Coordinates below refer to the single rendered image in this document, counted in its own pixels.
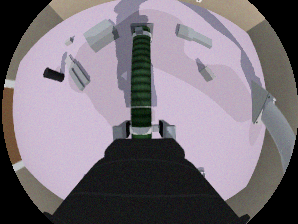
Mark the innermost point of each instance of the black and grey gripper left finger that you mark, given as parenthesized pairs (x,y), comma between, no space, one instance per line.
(121,131)

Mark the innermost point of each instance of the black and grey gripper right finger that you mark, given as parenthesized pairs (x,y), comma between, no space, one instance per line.
(166,130)

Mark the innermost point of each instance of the black cylinder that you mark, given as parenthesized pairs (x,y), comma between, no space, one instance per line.
(54,75)

